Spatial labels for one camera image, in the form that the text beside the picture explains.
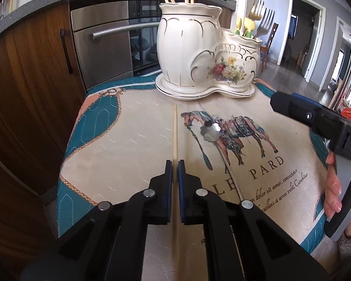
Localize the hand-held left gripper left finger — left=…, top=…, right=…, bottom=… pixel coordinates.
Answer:
left=20, top=159, right=174, bottom=281

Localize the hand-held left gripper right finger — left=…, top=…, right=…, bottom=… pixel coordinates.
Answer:
left=178, top=159, right=329, bottom=281

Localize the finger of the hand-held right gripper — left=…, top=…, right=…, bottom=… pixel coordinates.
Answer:
left=270, top=92, right=323, bottom=130

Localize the white ceramic utensil holder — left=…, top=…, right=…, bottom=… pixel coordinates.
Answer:
left=155, top=2, right=263, bottom=102

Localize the person's right hand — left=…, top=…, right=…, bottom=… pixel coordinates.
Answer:
left=323, top=151, right=345, bottom=219

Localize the silver spoon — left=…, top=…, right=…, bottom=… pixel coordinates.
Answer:
left=199, top=121, right=248, bottom=204

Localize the horse print table mat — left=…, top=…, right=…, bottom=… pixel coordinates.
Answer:
left=56, top=78, right=331, bottom=281

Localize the wooden chair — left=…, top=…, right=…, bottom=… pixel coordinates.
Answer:
left=259, top=22, right=280, bottom=71

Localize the silver fork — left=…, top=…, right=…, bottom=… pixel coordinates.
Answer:
left=253, top=8, right=276, bottom=40

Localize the stainless steel oven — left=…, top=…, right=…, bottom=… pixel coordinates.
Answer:
left=69, top=0, right=162, bottom=90

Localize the wooden cabinet door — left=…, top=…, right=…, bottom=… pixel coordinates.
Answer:
left=0, top=1, right=87, bottom=194
left=0, top=149, right=61, bottom=270

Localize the grey kitchen countertop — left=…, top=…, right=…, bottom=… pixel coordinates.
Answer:
left=0, top=0, right=237, bottom=46

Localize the white door frame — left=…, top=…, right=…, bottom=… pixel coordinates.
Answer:
left=276, top=0, right=326, bottom=80

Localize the black cabinet handle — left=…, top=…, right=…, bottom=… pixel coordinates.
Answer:
left=60, top=29, right=74, bottom=75

